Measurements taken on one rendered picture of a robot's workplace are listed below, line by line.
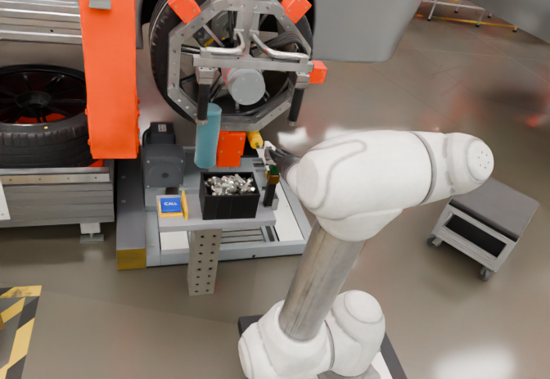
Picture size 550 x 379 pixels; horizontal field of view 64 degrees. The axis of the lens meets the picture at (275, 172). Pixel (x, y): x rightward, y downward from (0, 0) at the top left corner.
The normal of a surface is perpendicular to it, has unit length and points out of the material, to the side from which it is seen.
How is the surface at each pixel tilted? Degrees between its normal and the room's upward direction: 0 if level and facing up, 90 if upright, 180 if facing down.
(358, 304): 6
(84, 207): 90
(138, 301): 0
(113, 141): 90
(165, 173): 90
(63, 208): 90
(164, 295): 0
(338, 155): 24
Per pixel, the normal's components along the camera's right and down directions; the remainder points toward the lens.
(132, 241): 0.17, -0.79
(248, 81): 0.26, 0.61
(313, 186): -0.90, 0.00
